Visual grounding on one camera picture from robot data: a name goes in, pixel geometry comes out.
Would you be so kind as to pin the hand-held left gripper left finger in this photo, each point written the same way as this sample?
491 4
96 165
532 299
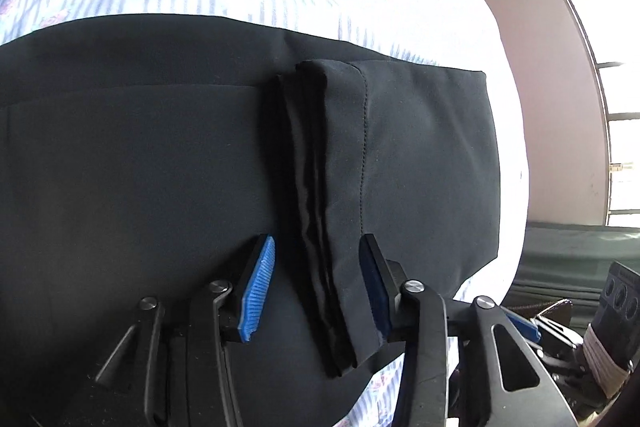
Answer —
257 287

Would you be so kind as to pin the grey-green cloth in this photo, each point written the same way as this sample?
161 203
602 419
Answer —
560 257

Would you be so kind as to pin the window with metal bars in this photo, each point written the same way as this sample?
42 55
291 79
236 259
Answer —
620 32

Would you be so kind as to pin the black pants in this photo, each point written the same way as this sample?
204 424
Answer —
125 182

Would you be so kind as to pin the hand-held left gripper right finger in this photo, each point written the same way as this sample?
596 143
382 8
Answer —
374 302

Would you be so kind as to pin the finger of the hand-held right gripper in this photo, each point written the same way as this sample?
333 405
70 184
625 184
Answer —
552 311
522 324

